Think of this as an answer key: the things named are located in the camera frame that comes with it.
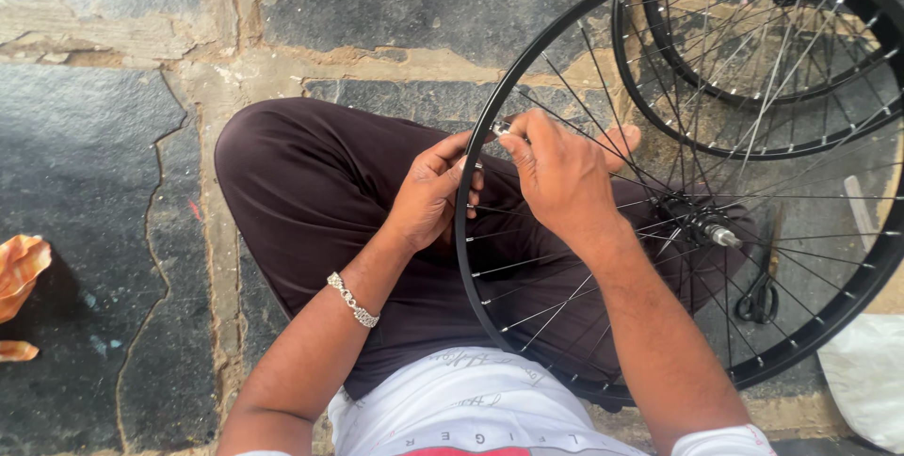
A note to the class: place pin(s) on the large black spoked bicycle wheel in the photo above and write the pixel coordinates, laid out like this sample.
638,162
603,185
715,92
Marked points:
462,244

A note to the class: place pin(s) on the dark brown trousers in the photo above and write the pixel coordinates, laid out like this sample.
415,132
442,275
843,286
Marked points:
311,188

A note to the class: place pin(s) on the person's left hand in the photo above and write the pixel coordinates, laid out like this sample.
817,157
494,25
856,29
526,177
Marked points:
424,195

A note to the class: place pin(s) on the white flat strip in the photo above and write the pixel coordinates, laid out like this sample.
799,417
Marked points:
860,205

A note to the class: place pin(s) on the orange striped cloth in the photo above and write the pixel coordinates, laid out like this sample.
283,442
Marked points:
20,272

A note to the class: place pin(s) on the white printed t-shirt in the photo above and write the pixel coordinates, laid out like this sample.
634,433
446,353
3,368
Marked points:
466,406

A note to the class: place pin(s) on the black scissors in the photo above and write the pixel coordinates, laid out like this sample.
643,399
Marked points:
759,301

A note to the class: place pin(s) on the white plastic bag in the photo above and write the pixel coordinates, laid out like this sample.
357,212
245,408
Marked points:
865,371

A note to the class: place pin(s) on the person's right hand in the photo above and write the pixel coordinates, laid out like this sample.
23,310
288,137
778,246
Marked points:
568,181

